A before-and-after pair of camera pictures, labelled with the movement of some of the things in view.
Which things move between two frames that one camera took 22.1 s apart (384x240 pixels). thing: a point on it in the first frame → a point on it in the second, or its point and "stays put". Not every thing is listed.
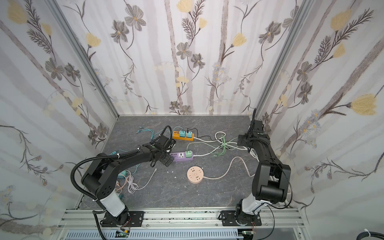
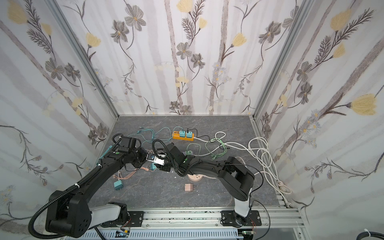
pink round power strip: x=195 y=174 stays put
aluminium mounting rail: x=90 y=217 stays put
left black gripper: x=165 y=157 → x=142 y=156
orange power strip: x=176 y=135 stays put
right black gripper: x=256 y=126 → x=167 y=162
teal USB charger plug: x=182 y=133 stays put
